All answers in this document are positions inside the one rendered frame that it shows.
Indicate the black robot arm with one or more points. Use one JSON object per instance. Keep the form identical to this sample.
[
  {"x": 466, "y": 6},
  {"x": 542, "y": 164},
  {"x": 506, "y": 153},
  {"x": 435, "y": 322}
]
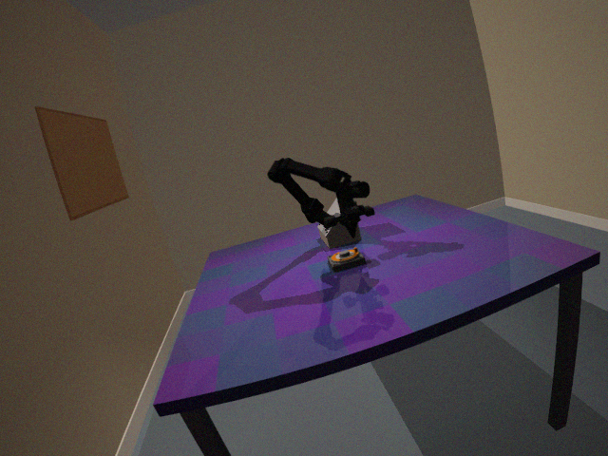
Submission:
[{"x": 330, "y": 178}]

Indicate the orange round plate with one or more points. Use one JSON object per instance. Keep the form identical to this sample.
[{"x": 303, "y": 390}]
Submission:
[{"x": 337, "y": 259}]

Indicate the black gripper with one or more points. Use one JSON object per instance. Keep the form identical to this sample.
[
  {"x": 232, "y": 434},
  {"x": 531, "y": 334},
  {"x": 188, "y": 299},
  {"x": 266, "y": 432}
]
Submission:
[{"x": 351, "y": 226}]

